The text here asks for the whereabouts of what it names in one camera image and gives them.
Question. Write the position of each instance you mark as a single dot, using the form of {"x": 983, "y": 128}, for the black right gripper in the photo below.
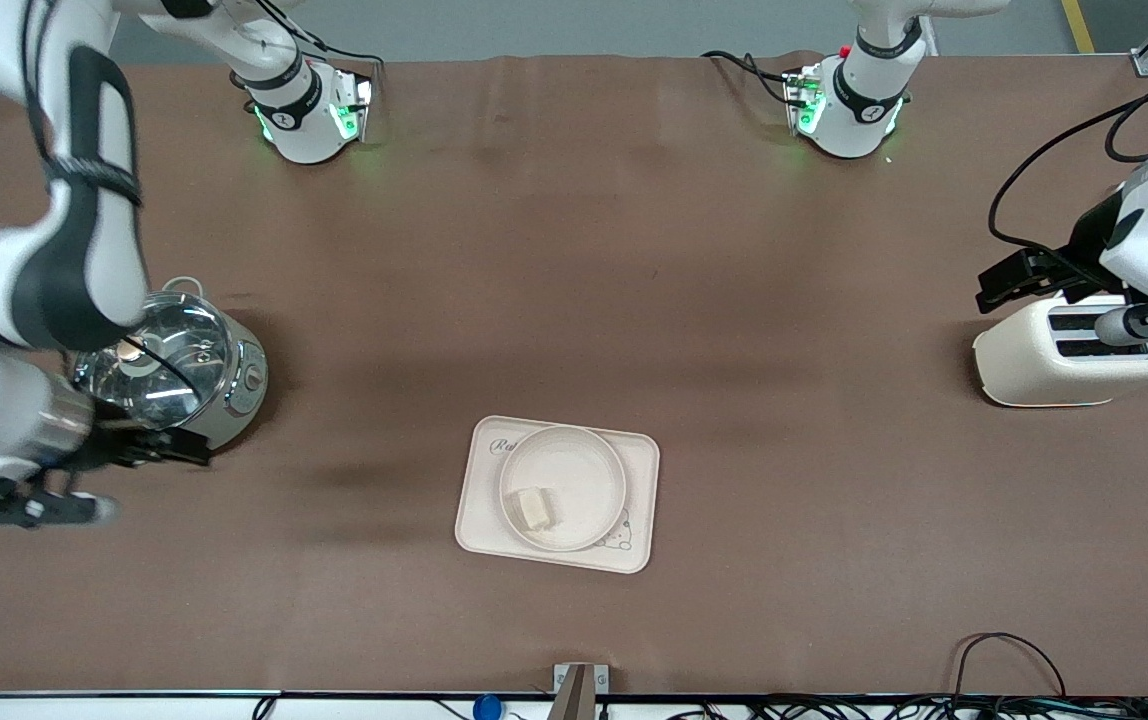
{"x": 122, "y": 447}

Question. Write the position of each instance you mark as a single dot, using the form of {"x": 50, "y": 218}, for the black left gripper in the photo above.
{"x": 1086, "y": 243}

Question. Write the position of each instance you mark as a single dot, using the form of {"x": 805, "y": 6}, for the round cream plate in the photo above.
{"x": 584, "y": 470}

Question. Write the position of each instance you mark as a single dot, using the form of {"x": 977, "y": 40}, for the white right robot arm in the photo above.
{"x": 84, "y": 250}

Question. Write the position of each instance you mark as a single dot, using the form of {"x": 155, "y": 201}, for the cream rabbit print tray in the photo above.
{"x": 639, "y": 540}

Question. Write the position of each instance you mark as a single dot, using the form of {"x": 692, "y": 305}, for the steel electric pot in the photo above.
{"x": 239, "y": 390}

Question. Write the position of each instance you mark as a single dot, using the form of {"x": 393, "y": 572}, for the cream toaster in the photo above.
{"x": 1034, "y": 370}

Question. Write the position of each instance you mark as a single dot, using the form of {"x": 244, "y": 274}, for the glass pot lid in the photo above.
{"x": 184, "y": 340}

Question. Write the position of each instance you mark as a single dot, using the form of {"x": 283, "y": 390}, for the blue round knob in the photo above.
{"x": 486, "y": 708}

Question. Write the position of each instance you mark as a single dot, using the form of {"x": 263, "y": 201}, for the brown table cover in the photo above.
{"x": 534, "y": 250}

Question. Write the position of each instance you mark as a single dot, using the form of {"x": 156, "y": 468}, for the grey metal camera bracket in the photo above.
{"x": 579, "y": 690}

